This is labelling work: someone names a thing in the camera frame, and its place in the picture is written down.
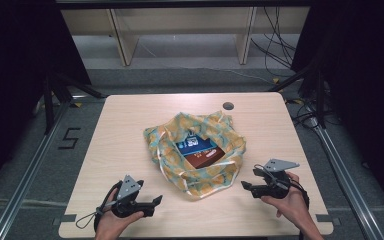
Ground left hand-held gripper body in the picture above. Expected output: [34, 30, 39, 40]
[111, 174, 157, 220]

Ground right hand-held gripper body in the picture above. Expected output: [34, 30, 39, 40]
[250, 158, 301, 200]

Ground lemon print fabric bag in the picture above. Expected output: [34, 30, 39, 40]
[142, 110, 248, 202]

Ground brown box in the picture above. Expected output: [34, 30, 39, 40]
[183, 147, 227, 170]

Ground blue box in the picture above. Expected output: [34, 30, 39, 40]
[175, 134, 218, 158]

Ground person's right hand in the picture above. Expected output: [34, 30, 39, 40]
[260, 171, 310, 224]

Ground person's left hand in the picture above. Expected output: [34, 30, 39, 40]
[94, 187, 145, 240]

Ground black floor tape mark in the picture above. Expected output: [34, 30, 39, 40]
[57, 127, 82, 150]

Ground black metal stand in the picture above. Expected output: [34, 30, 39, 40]
[267, 61, 328, 130]
[42, 70, 107, 135]

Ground black curtain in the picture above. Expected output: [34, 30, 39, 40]
[290, 0, 384, 213]
[0, 0, 93, 199]

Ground white shelf unit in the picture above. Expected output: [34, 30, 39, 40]
[59, 5, 312, 67]

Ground left gripper black strap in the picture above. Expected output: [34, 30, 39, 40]
[93, 180, 124, 233]

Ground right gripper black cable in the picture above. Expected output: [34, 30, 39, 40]
[253, 163, 311, 240]

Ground left gripper grey loop cable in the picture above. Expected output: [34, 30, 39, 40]
[75, 199, 118, 231]

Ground aluminium floor rail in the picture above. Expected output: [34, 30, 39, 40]
[0, 99, 72, 240]
[308, 114, 384, 240]

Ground bundle of black floor cables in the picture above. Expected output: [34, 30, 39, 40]
[285, 99, 335, 130]

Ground thin white floor cable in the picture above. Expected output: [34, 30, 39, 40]
[136, 39, 275, 85]

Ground hanging black cables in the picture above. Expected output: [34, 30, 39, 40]
[250, 6, 297, 70]

